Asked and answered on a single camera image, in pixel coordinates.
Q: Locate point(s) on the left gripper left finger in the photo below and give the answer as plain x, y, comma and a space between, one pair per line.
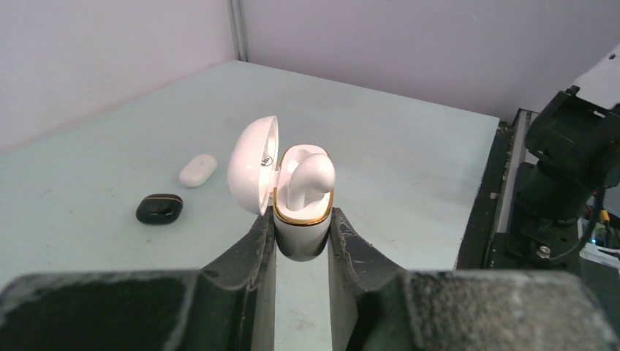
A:
229, 304

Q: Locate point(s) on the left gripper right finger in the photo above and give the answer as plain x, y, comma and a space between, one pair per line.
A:
375, 304

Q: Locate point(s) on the white gold-trimmed charging case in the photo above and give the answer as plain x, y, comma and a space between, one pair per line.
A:
258, 177

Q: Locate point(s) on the white stem earbud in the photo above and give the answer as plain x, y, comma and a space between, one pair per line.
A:
316, 173

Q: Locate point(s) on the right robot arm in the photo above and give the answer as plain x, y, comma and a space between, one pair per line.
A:
557, 201

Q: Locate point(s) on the black charging case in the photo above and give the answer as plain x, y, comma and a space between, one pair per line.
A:
159, 209

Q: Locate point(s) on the white oval charging case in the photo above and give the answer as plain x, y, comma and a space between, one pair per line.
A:
197, 171

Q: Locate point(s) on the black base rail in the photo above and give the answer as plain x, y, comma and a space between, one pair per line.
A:
484, 245

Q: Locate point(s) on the left corner aluminium post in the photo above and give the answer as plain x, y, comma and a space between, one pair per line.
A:
239, 32

